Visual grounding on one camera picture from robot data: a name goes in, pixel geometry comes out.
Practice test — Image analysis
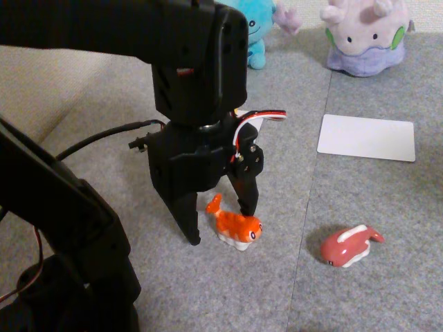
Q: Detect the red tuna sushi figure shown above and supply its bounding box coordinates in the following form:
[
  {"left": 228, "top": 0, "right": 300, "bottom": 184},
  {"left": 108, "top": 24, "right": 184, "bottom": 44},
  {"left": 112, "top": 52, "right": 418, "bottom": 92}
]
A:
[{"left": 320, "top": 223, "right": 386, "bottom": 269}]

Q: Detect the purple Goomy plush toy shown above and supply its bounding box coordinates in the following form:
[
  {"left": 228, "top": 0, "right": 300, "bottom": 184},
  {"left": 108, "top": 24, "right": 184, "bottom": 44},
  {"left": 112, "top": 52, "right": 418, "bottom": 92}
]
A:
[{"left": 318, "top": 0, "right": 415, "bottom": 77}]

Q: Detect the orange shrimp sushi figure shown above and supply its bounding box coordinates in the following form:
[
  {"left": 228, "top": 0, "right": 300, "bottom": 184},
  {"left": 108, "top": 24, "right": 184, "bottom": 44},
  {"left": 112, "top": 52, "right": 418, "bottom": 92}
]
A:
[{"left": 205, "top": 192, "right": 264, "bottom": 252}]

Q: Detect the black gripper camera module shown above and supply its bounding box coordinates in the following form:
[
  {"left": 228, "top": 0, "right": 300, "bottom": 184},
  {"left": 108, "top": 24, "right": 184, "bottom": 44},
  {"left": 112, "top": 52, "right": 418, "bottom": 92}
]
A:
[{"left": 128, "top": 133, "right": 155, "bottom": 151}]

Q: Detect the black camera cable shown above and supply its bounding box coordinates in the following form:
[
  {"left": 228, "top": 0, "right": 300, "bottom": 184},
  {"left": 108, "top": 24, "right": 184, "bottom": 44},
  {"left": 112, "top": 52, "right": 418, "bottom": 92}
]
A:
[{"left": 55, "top": 120, "right": 170, "bottom": 163}]

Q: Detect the blue Wooper plush toy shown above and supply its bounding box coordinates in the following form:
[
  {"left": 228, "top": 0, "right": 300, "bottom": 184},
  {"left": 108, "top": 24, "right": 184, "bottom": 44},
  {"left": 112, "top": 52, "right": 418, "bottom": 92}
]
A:
[{"left": 221, "top": 0, "right": 302, "bottom": 71}]

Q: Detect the thin red wire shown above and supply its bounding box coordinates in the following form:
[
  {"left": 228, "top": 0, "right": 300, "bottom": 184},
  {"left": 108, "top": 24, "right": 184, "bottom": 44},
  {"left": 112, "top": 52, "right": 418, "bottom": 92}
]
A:
[{"left": 0, "top": 226, "right": 45, "bottom": 305}]

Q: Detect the red white black servo cable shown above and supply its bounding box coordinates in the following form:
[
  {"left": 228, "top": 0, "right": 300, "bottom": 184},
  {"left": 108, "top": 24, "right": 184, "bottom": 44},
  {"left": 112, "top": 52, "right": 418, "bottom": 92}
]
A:
[{"left": 233, "top": 109, "right": 288, "bottom": 160}]

